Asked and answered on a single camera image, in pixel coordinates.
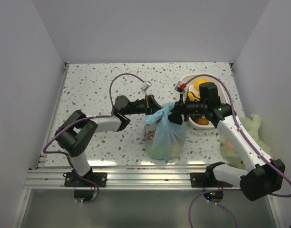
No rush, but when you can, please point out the left round controller board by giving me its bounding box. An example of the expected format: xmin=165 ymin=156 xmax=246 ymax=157
xmin=74 ymin=190 xmax=97 ymax=203

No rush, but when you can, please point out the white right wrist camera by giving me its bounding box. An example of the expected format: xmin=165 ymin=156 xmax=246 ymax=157
xmin=175 ymin=81 xmax=187 ymax=103

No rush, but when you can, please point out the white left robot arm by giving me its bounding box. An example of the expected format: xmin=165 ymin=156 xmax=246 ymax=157
xmin=55 ymin=95 xmax=162 ymax=187

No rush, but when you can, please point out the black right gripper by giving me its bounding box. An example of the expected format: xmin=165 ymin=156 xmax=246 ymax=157
xmin=165 ymin=93 xmax=208 ymax=124

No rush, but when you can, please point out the aluminium front rail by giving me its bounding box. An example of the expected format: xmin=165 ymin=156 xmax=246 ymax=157
xmin=24 ymin=165 xmax=274 ymax=190

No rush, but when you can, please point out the white perforated plastic basket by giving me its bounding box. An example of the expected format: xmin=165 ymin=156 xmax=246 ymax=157
xmin=180 ymin=74 xmax=230 ymax=130

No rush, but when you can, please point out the pale green plastic bag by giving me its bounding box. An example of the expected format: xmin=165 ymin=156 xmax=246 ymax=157
xmin=217 ymin=115 xmax=272 ymax=171

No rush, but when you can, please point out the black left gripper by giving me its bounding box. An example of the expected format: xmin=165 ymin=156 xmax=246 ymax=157
xmin=125 ymin=95 xmax=170 ymax=119

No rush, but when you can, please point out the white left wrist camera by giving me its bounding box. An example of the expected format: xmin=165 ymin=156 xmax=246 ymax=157
xmin=140 ymin=81 xmax=152 ymax=93

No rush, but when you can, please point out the right round controller board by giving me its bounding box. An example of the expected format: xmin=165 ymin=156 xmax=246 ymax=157
xmin=203 ymin=190 xmax=224 ymax=203

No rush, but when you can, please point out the round controller board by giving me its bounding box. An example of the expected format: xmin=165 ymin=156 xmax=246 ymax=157
xmin=74 ymin=190 xmax=97 ymax=203
xmin=203 ymin=190 xmax=224 ymax=203

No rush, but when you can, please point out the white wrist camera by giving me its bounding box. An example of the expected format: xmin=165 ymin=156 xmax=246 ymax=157
xmin=140 ymin=81 xmax=152 ymax=93
xmin=175 ymin=81 xmax=187 ymax=103

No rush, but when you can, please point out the brown fake kiwi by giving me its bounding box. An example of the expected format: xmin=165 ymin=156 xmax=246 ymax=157
xmin=197 ymin=118 xmax=209 ymax=126

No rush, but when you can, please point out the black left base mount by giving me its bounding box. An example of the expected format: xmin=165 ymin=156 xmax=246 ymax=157
xmin=62 ymin=170 xmax=107 ymax=188

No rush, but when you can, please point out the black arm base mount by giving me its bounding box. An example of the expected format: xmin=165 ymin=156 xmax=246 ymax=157
xmin=190 ymin=161 xmax=232 ymax=188

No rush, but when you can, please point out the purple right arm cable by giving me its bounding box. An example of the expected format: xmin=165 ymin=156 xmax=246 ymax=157
xmin=188 ymin=75 xmax=291 ymax=228

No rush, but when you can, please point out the light blue plastic bag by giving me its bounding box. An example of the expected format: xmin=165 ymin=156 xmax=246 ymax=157
xmin=144 ymin=103 xmax=187 ymax=160

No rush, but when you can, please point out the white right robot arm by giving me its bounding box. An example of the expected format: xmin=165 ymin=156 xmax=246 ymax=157
xmin=168 ymin=82 xmax=285 ymax=201

